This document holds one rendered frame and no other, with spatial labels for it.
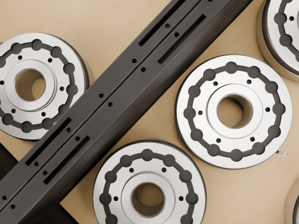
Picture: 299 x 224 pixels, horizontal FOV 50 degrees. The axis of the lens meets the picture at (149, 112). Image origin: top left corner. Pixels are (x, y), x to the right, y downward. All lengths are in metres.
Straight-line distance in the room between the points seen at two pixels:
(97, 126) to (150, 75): 0.05
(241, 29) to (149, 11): 0.09
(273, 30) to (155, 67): 0.13
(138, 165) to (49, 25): 0.17
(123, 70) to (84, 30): 0.13
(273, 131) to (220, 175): 0.07
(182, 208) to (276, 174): 0.10
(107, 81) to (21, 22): 0.17
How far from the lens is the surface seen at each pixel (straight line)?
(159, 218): 0.29
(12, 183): 0.25
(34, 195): 0.24
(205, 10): 0.23
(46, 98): 0.30
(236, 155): 0.29
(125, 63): 0.22
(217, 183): 0.32
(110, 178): 0.30
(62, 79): 0.31
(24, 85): 0.34
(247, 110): 0.30
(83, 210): 0.34
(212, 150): 0.29
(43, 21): 0.36
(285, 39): 0.31
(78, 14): 0.35
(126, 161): 0.29
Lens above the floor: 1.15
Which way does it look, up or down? 85 degrees down
